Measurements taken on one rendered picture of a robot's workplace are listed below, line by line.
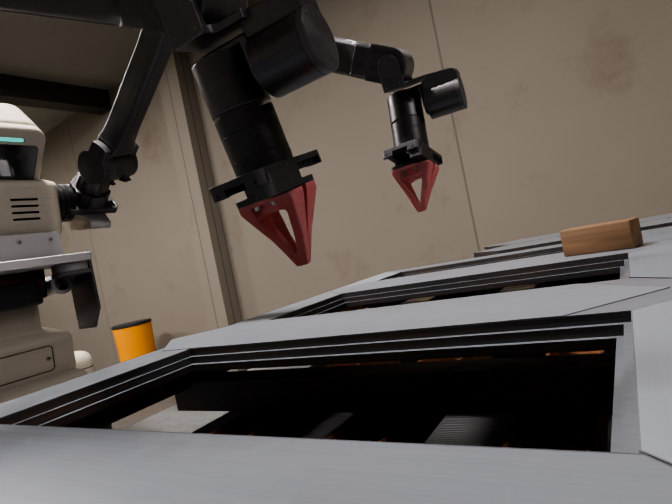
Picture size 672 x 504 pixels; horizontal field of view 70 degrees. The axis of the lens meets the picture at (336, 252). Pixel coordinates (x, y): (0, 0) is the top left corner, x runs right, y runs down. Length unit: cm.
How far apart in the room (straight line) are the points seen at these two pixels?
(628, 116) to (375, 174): 161
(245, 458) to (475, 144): 311
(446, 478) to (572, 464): 5
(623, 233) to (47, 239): 111
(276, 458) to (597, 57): 307
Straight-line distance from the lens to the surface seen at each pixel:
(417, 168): 79
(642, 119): 314
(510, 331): 50
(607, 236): 98
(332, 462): 25
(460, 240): 335
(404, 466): 24
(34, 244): 116
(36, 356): 117
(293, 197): 43
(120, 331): 531
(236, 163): 45
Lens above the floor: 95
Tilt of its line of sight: level
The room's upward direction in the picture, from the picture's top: 11 degrees counter-clockwise
